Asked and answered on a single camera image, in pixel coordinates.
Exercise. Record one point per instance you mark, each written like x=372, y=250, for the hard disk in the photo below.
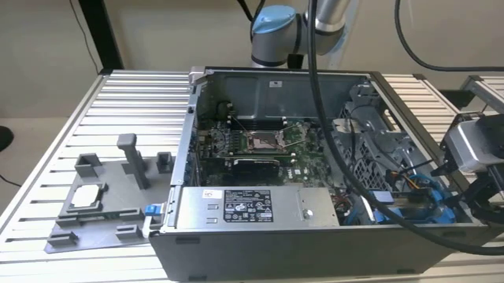
x=381, y=197

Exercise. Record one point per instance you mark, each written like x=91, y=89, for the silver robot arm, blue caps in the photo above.
x=276, y=44

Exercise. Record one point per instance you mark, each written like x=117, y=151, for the empty blue disk carrier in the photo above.
x=443, y=215

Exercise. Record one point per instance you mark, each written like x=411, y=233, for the metal disk bay cage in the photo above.
x=343, y=125

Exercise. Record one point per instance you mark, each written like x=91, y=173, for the green motherboard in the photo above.
x=306, y=159

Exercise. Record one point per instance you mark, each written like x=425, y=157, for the dark grey PC case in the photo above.
x=276, y=250

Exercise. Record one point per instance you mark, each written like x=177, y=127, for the black graphics card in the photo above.
x=256, y=168

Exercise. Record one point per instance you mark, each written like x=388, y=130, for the CPU socket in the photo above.
x=261, y=143

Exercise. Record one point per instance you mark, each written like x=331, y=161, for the RAM slot with black clips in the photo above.
x=260, y=120
x=260, y=125

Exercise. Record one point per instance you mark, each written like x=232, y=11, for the RAM slot with white clips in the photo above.
x=260, y=117
x=260, y=123

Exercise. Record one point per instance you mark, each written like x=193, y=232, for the silver power supply unit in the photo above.
x=193, y=206

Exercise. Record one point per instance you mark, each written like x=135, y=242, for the grey parts rack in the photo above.
x=114, y=177

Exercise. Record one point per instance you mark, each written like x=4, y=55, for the green RAM stick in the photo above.
x=113, y=215

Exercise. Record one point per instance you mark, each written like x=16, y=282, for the silver CPU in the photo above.
x=86, y=197

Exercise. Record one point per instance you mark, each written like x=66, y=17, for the black round object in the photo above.
x=4, y=138

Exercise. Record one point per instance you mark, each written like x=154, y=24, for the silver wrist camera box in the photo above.
x=472, y=141

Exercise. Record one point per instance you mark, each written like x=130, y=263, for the aluminium profile rail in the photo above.
x=484, y=88

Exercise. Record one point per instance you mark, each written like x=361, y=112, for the black upright post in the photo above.
x=101, y=35

